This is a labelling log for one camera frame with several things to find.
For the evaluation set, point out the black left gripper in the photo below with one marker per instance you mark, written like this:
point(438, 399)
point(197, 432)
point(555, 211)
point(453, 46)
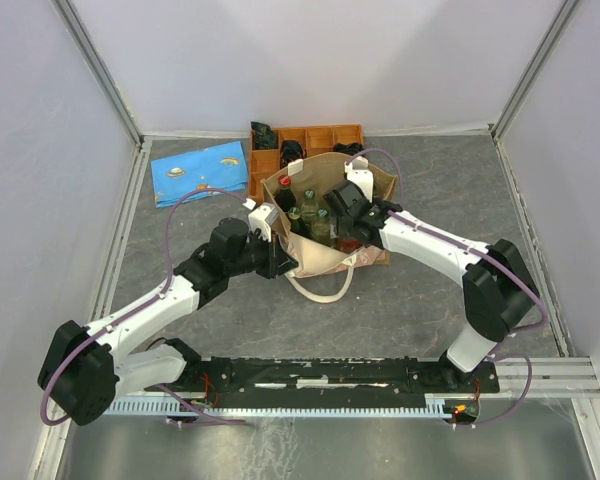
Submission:
point(279, 262)

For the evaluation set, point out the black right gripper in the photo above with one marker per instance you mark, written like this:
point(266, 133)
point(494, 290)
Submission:
point(372, 202)

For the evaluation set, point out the red beverage can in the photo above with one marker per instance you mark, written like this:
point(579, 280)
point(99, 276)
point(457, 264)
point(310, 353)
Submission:
point(348, 245)

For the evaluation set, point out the clear glass bottle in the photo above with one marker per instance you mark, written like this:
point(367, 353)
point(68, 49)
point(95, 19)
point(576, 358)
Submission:
point(309, 207)
point(321, 228)

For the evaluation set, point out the burlap canvas tote bag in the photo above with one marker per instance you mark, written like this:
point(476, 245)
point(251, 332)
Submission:
point(307, 226)

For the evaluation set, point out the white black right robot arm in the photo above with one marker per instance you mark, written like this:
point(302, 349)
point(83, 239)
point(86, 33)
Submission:
point(497, 286)

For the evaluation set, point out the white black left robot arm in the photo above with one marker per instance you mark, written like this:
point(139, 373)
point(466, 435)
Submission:
point(88, 367)

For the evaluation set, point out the clear glass bottle front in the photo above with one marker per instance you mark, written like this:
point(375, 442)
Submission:
point(321, 228)

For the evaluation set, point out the small green glass bottle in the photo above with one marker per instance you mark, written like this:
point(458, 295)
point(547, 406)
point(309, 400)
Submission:
point(298, 226)

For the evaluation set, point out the red cap cola bottle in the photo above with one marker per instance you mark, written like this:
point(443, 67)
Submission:
point(284, 196)

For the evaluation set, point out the orange wooden compartment tray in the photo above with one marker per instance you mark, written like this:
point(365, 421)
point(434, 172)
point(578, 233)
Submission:
point(306, 140)

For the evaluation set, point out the blue patterned cloth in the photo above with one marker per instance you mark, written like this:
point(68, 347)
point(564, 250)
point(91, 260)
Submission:
point(222, 166)

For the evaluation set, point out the dark patterned packet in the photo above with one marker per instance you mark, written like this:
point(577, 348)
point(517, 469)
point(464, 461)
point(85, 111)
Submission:
point(264, 137)

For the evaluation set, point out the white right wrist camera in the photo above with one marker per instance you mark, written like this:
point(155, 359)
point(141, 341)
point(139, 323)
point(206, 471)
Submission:
point(357, 171)

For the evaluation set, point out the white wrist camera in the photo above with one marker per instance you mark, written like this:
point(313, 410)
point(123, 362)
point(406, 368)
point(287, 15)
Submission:
point(357, 171)
point(261, 217)

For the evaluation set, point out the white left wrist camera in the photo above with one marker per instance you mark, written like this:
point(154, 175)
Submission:
point(261, 217)

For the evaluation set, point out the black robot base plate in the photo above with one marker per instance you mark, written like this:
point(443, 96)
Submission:
point(310, 385)

